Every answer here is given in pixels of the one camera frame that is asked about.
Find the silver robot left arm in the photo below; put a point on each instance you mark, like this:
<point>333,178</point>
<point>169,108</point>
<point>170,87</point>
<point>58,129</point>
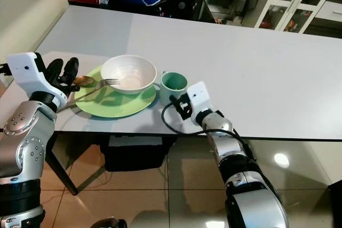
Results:
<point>26,142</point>

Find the black lattice crate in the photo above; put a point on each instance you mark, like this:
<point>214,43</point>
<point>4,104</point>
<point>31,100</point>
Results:
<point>133,153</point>

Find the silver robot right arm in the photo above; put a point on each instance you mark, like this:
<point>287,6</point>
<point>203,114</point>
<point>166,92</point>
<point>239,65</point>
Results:
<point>256,201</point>

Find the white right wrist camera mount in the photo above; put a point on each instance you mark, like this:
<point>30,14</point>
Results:
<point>199,97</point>

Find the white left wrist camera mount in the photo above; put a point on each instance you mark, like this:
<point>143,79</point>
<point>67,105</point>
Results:
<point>26,70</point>

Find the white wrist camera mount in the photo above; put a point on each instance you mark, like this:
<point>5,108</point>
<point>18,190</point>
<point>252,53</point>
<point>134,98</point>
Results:
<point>26,70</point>
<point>199,97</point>

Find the black table leg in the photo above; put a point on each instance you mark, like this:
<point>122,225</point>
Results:
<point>64,174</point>

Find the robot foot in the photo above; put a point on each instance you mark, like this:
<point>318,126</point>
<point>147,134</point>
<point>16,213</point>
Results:
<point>110,222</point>

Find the pale green mug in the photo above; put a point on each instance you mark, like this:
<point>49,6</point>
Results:
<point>172,92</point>

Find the white bowl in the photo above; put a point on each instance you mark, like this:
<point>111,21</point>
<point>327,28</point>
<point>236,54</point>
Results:
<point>131,73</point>

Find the gold metal spoon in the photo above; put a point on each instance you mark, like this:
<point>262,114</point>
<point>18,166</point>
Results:
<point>84,81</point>

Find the metal fork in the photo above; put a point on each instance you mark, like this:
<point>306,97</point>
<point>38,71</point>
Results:
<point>111,82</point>

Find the green plate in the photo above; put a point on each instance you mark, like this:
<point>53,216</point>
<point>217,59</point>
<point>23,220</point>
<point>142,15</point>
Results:
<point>117,105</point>

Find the white glass door cabinet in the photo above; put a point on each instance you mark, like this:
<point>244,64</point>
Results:
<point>299,1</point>

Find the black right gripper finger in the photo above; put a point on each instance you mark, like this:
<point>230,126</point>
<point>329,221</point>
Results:
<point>175,102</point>

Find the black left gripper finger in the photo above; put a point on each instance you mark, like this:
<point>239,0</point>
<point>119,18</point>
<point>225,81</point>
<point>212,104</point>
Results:
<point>72,68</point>
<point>54,70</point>

